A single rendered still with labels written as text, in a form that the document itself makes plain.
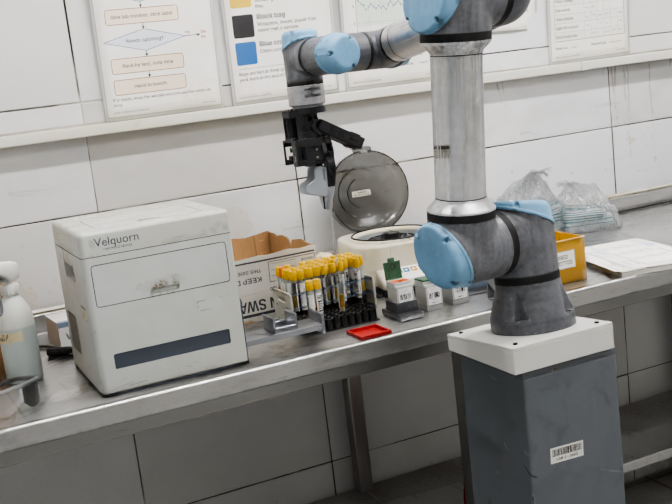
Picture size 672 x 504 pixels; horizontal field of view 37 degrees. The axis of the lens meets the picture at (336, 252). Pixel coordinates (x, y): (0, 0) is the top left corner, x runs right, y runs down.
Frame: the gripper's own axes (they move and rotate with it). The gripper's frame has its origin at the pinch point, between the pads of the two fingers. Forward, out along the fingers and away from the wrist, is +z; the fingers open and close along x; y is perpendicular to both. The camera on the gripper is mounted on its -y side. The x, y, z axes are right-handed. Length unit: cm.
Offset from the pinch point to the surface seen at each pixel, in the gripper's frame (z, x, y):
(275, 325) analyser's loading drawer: 20.3, 11.3, 19.0
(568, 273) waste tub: 24, 10, -51
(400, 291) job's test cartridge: 20.0, 7.5, -10.5
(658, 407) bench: 86, -43, -120
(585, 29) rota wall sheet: -30, -52, -110
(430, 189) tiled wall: 8, -52, -53
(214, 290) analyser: 10.7, 13.2, 30.7
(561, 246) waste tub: 17, 10, -50
